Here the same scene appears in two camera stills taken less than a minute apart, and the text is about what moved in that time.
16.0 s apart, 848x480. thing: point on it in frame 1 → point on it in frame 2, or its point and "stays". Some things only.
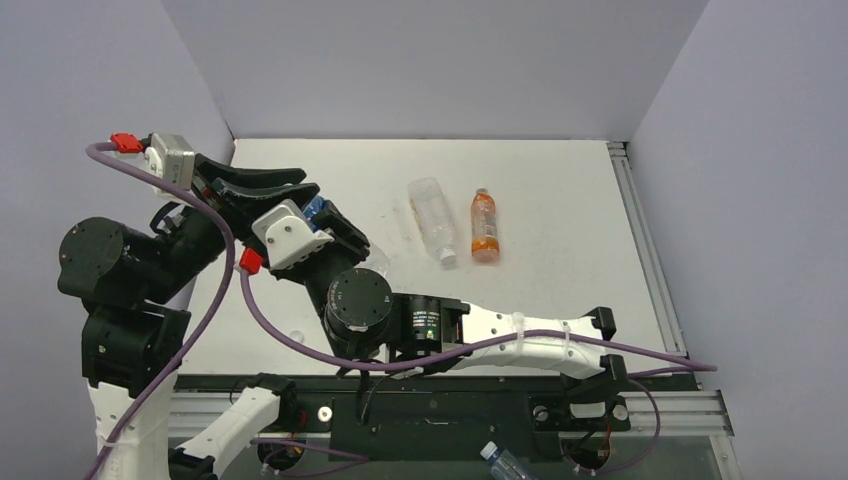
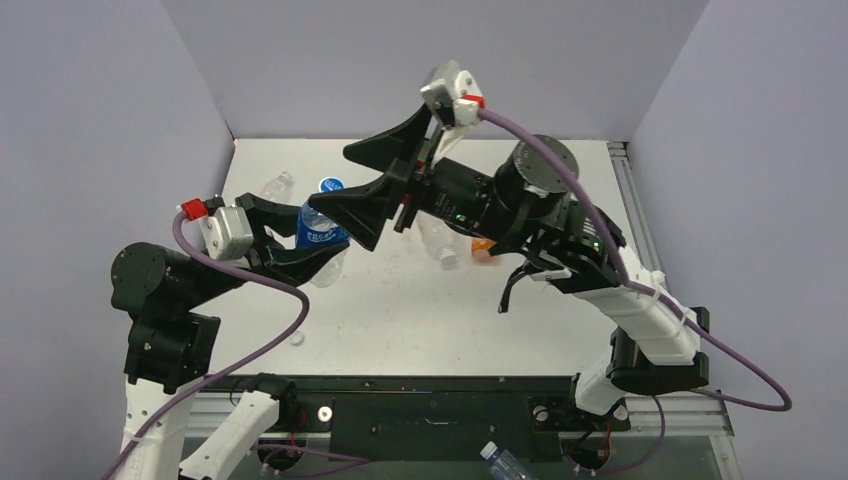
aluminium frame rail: x=654 y=273 stays
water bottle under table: x=502 y=465 stays
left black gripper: x=244 y=201 → x=267 y=251
